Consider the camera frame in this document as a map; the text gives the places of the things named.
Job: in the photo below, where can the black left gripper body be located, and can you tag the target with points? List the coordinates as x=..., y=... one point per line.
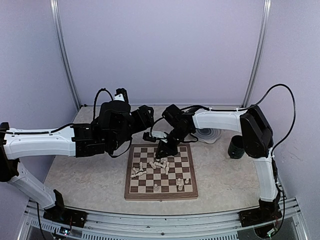
x=140, y=125

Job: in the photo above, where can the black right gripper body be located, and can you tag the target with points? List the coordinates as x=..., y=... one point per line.
x=179, y=133

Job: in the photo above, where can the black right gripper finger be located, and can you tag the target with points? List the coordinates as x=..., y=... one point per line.
x=167, y=152
x=160, y=146

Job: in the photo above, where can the white pawn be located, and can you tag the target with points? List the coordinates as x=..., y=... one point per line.
x=164, y=160
x=160, y=165
x=155, y=187
x=141, y=166

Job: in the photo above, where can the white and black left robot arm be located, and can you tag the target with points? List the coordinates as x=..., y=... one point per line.
x=71, y=140

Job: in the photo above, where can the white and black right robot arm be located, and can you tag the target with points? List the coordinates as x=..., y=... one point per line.
x=257, y=140

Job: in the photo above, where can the wooden chess board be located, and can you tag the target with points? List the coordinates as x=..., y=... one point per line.
x=180, y=166

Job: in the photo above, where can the fallen white king centre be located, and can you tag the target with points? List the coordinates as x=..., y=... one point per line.
x=167, y=168

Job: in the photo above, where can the fallen white bishop centre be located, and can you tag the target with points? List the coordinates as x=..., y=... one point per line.
x=152, y=164

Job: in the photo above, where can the white plate with spiral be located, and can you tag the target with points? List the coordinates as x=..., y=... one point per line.
x=208, y=135

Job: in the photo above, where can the dark green cup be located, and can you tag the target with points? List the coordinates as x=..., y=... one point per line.
x=236, y=147

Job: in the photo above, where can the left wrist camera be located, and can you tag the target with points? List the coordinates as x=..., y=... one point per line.
x=121, y=95

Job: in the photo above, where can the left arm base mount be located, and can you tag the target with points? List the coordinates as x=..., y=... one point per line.
x=66, y=216

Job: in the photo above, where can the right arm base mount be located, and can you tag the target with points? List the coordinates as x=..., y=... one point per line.
x=257, y=216

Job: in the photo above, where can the aluminium front rail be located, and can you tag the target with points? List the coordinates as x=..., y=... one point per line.
x=101, y=225

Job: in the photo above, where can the left aluminium corner post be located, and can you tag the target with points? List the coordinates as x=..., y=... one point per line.
x=54, y=5

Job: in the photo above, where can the aluminium corner post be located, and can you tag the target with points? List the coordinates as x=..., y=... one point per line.
x=54, y=5
x=258, y=52

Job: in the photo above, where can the right aluminium corner post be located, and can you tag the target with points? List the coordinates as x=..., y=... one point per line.
x=258, y=52

